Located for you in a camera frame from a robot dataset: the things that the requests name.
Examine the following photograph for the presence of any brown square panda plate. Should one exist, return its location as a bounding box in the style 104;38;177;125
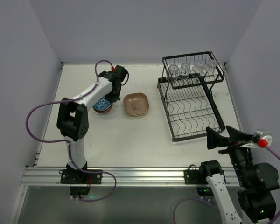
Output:
123;92;149;113

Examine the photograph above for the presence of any blue dotted small bowl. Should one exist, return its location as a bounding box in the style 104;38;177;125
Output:
92;97;111;110

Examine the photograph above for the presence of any clear glass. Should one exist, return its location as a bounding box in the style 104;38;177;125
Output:
192;61;205;78
206;59;217;75
178;62;191;80
167;64;179;82

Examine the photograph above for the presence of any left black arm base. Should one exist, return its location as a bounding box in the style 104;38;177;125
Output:
59;167;102;199

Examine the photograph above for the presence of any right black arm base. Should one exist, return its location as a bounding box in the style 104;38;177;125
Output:
183;160;226;196

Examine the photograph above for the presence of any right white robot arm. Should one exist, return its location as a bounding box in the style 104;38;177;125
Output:
199;126;280;224

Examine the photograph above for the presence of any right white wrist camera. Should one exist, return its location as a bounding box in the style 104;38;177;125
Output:
241;129;273;148

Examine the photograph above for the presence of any black wire dish rack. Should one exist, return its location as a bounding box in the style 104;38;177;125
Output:
157;51;225;142

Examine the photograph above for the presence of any aluminium mounting rail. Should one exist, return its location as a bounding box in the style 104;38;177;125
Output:
20;167;187;187

